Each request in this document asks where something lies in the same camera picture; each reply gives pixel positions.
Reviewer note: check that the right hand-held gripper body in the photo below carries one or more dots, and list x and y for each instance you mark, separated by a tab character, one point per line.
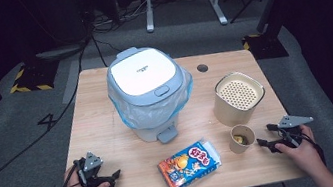
292	122

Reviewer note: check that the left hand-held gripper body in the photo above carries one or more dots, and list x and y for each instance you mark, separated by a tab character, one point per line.
91	162

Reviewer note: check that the dark and yellow food scraps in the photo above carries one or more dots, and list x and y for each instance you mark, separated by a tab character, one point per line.
240	139

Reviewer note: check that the brown paper cup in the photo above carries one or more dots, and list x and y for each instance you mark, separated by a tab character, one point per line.
237	147

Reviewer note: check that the beige canister with perforated strainer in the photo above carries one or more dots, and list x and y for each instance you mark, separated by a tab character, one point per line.
228	111

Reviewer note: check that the blue and orange snack packet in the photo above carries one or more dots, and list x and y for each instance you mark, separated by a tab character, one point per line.
188	167

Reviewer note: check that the white grey pedal trash bin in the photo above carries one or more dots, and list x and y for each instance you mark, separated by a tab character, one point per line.
144	73

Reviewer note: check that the person's right hand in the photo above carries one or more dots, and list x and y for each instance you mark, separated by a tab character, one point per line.
302	153

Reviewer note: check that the clear blue-trimmed bin liner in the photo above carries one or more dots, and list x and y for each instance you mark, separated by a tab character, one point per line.
154	112

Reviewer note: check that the grey floor tape strip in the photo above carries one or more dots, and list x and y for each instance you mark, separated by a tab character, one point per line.
71	83

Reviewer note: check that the black stand with base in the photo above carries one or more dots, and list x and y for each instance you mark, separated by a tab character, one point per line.
266	44

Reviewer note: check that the dark round table grommet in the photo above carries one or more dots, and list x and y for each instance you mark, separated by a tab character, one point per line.
202	68

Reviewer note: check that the black yellow-striped stand base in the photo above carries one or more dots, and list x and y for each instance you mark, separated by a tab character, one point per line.
34	79

